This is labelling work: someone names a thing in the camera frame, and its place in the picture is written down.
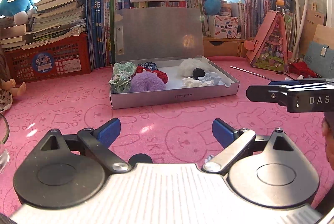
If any wooden board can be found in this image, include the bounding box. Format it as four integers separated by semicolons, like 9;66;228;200
299;9;333;56

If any stack of books on basket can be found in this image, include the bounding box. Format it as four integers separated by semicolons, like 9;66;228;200
1;0;86;50

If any label printer box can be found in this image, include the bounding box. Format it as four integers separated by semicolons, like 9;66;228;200
209;16;238;39

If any black round puck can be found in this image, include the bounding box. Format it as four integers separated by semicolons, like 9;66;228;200
129;153;153;167

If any pink triangular toy house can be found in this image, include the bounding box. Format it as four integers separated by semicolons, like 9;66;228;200
243;10;289;73

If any metal rod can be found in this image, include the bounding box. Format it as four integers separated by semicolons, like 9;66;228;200
230;66;274;81

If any brown haired doll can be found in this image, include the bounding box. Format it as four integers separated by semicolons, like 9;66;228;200
0;49;27;114

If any person's right hand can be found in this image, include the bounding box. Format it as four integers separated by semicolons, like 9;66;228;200
321;112;334;170

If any black round lid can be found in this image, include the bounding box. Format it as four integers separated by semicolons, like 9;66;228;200
192;68;205;80

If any green crocheted fabric piece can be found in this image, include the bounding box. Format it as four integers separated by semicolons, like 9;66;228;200
109;62;137;93

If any red plastic basket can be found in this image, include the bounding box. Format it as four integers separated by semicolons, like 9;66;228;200
5;32;91;83

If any blue notebook with clasp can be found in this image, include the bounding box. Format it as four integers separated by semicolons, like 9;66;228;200
304;42;334;78

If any white pipe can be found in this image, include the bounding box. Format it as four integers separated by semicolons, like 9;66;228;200
292;0;309;60

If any row of shelf books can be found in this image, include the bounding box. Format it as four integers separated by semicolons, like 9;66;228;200
185;0;269;39

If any purple fluffy plush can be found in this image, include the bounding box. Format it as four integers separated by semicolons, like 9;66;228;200
130;72;166;92

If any row of upright blue books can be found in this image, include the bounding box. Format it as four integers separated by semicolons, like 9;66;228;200
85;0;117;69

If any grey cardboard file box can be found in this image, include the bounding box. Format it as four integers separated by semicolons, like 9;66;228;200
110;7;239;109

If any blue plush toy on books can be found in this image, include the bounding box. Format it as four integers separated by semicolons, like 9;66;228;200
1;0;36;26

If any white fluffy plush ball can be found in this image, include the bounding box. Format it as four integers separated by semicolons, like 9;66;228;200
177;58;210;77

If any red crocheted bow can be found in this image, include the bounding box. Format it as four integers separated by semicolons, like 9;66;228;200
135;65;169;84

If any blue floral fabric pouch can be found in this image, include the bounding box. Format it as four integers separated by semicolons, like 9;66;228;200
138;61;158;71

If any wooden drawer organizer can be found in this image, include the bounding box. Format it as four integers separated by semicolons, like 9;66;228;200
203;36;247;57

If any red fabric item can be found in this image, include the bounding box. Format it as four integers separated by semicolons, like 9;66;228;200
289;61;317;78

